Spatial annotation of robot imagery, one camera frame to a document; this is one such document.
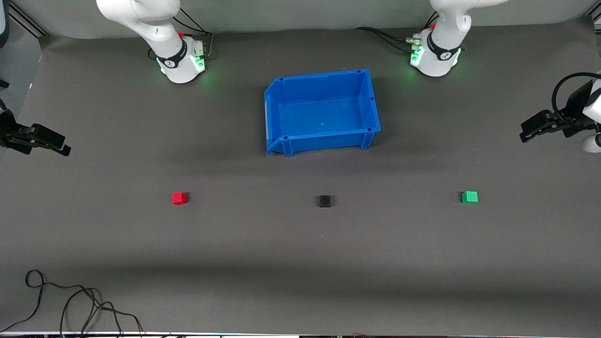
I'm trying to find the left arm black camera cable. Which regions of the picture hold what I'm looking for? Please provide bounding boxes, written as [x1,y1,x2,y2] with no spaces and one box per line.
[552,72,601,123]

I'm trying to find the blue plastic storage bin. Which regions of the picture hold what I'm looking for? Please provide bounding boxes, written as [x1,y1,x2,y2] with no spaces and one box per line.
[264,69,381,157]

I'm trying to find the arm base black cables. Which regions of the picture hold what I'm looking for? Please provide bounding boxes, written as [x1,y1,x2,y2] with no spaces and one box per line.
[354,12,439,54]
[148,7,214,61]

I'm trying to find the left arm base black cables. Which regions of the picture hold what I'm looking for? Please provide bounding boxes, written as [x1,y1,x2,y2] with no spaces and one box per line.
[354,12,439,54]

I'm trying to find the dark gray table mat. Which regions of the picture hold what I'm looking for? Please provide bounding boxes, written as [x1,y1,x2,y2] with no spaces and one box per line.
[0,19,601,335]

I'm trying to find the right arm base black cables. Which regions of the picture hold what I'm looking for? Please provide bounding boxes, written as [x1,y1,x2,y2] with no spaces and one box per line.
[148,7,214,61]

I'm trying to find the loose thin black cable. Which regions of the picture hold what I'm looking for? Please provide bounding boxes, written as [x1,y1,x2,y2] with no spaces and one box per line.
[0,269,144,337]

